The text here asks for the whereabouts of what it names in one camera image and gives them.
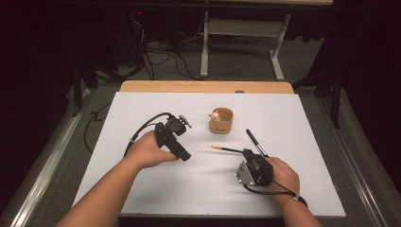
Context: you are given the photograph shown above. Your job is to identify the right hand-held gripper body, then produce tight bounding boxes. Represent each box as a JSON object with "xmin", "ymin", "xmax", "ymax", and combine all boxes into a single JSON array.
[{"xmin": 235, "ymin": 153, "xmax": 275, "ymax": 187}]

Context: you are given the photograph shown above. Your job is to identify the person's right hand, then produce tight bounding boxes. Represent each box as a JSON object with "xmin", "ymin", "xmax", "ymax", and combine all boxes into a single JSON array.
[{"xmin": 267, "ymin": 156, "xmax": 301, "ymax": 203}]

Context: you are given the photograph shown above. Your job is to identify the black floor cable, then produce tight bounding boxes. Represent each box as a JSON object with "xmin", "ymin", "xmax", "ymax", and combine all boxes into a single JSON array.
[{"xmin": 83, "ymin": 102, "xmax": 113, "ymax": 155}]

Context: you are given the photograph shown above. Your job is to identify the black metal stand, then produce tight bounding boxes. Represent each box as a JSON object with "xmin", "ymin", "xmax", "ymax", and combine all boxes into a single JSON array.
[
  {"xmin": 291, "ymin": 62, "xmax": 344, "ymax": 130},
  {"xmin": 70, "ymin": 60, "xmax": 100, "ymax": 118}
]

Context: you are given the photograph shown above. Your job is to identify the person's left hand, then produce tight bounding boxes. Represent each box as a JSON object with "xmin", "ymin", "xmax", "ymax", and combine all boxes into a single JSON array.
[{"xmin": 124, "ymin": 130, "xmax": 180, "ymax": 171}]

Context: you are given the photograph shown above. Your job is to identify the black brush pen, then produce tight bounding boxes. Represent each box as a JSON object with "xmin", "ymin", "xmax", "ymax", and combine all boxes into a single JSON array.
[{"xmin": 245, "ymin": 129, "xmax": 270, "ymax": 158}]

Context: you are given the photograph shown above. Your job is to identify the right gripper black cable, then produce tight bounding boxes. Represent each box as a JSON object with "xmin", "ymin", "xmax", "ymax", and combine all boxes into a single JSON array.
[{"xmin": 241, "ymin": 179, "xmax": 309, "ymax": 209}]

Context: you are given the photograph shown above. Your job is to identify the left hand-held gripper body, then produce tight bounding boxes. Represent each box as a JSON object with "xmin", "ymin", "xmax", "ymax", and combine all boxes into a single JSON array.
[{"xmin": 153, "ymin": 113, "xmax": 193, "ymax": 156}]

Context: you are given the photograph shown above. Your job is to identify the tan bear pen holder cup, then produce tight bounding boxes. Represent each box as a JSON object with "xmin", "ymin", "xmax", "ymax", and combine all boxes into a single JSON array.
[{"xmin": 208, "ymin": 107, "xmax": 235, "ymax": 135}]

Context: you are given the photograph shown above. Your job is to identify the white metal desk frame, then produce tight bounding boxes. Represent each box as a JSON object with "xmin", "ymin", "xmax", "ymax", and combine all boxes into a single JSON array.
[{"xmin": 200, "ymin": 0, "xmax": 334, "ymax": 81}]

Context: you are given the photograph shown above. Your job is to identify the white table board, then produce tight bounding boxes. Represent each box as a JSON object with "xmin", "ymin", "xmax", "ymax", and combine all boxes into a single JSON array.
[{"xmin": 72, "ymin": 91, "xmax": 347, "ymax": 218}]

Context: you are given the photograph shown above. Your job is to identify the aluminium floor rail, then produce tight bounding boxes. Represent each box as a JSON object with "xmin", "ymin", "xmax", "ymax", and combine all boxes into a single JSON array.
[
  {"xmin": 9, "ymin": 89, "xmax": 93, "ymax": 227},
  {"xmin": 318, "ymin": 97, "xmax": 389, "ymax": 227}
]

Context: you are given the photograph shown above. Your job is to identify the black computer tower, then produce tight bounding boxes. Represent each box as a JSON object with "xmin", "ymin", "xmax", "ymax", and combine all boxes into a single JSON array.
[{"xmin": 103, "ymin": 8, "xmax": 149, "ymax": 69}]

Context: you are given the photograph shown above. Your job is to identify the tangle of floor cables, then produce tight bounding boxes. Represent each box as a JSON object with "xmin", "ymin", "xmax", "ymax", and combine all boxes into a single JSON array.
[{"xmin": 127, "ymin": 18, "xmax": 206, "ymax": 81}]

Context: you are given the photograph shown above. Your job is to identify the orange-tipped pencil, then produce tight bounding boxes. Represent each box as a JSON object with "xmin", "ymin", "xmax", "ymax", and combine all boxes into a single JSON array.
[{"xmin": 208, "ymin": 145, "xmax": 246, "ymax": 154}]

